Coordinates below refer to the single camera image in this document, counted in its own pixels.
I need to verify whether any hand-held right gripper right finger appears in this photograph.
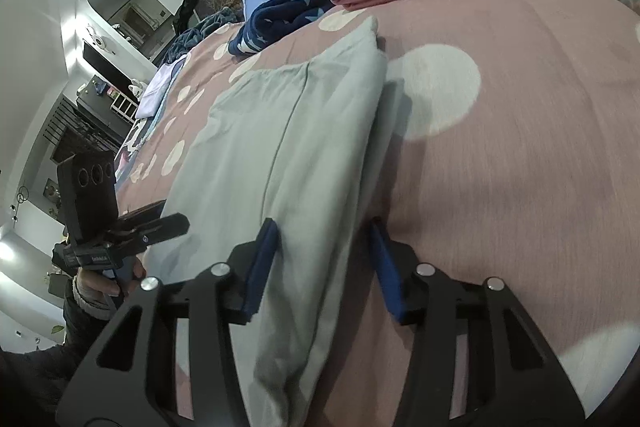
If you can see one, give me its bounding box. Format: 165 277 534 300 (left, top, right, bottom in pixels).
369 217 586 427

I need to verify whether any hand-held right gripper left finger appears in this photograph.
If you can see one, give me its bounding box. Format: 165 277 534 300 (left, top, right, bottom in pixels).
55 218 280 427

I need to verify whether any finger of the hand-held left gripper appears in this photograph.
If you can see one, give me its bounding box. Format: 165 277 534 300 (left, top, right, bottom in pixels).
121 214 191 249
118 200 168 224

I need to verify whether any grey-green shirt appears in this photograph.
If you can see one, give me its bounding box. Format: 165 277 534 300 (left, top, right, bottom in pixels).
160 16 388 427

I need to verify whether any person's left forearm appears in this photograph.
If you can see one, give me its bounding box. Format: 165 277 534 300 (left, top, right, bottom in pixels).
0 277 121 427

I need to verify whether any person's left hand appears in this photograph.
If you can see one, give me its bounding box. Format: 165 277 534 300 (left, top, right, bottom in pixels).
73 255 148 306

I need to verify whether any blue-bordered animal-print bed sheet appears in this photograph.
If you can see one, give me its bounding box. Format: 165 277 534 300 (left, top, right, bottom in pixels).
115 57 191 188

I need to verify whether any dark slatted cabinet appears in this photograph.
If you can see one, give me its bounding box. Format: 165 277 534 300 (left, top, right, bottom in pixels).
50 82 132 168

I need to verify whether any lavender folded garment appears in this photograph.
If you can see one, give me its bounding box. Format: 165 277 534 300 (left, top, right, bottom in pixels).
137 59 186 118

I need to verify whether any black television screen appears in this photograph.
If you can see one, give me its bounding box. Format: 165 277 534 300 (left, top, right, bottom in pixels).
82 42 138 80

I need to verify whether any pink polka-dot blanket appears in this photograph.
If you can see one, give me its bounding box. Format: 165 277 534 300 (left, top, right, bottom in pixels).
115 0 640 427

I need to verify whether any dark teal knit garment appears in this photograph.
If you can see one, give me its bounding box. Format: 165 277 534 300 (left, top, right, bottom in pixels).
160 7 246 65

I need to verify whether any black garment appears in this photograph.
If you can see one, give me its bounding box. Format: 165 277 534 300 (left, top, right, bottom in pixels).
172 0 213 32

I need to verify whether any navy star-print fleece garment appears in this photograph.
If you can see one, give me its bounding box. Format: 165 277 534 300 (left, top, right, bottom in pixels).
228 0 338 58

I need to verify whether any white slatted rail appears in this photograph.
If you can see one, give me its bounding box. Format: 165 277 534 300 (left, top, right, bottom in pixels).
111 93 139 124

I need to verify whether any white wall ornament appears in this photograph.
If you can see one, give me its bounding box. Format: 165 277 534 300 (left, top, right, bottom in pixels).
90 26 115 54

